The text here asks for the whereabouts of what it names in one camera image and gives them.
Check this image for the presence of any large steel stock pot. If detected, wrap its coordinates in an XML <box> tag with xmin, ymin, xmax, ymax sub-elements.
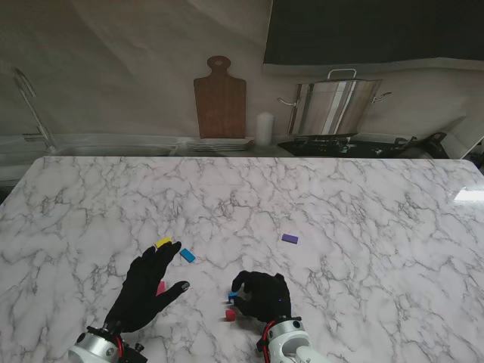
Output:
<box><xmin>278</xmin><ymin>67</ymin><xmax>394</xmax><ymax>136</ymax></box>

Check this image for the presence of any black gas stove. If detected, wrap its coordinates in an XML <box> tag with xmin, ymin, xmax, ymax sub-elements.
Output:
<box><xmin>278</xmin><ymin>132</ymin><xmax>402</xmax><ymax>158</ymax></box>

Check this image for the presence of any white cylinder candle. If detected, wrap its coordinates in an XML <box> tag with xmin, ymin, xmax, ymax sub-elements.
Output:
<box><xmin>256</xmin><ymin>111</ymin><xmax>275</xmax><ymax>146</ymax></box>

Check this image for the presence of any chrome kitchen faucet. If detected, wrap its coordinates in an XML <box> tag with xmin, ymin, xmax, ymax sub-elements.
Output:
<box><xmin>13</xmin><ymin>67</ymin><xmax>57</xmax><ymax>152</ymax></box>

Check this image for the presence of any brown wooden cutting board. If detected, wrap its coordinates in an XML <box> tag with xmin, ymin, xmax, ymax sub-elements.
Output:
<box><xmin>193</xmin><ymin>55</ymin><xmax>248</xmax><ymax>140</ymax></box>

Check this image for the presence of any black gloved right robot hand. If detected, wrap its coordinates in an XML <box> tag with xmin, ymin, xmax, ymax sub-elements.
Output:
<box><xmin>231</xmin><ymin>270</ymin><xmax>293</xmax><ymax>324</ymax></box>

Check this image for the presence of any dark range hood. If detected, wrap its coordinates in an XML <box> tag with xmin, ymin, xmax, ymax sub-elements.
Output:
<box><xmin>262</xmin><ymin>0</ymin><xmax>484</xmax><ymax>65</ymax></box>

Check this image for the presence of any stack of white plates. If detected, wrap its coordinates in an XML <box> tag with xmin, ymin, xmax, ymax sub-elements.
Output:
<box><xmin>181</xmin><ymin>136</ymin><xmax>255</xmax><ymax>152</ymax></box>

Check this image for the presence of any steel kitchen sink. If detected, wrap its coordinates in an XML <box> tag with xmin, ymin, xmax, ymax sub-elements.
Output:
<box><xmin>52</xmin><ymin>145</ymin><xmax>178</xmax><ymax>157</ymax></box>

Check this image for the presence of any black frying pan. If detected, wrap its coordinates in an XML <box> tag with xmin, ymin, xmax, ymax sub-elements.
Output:
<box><xmin>392</xmin><ymin>132</ymin><xmax>449</xmax><ymax>159</ymax></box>

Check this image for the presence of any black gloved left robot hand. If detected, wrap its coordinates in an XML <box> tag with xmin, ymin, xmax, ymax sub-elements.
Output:
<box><xmin>104</xmin><ymin>241</ymin><xmax>191</xmax><ymax>334</ymax></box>

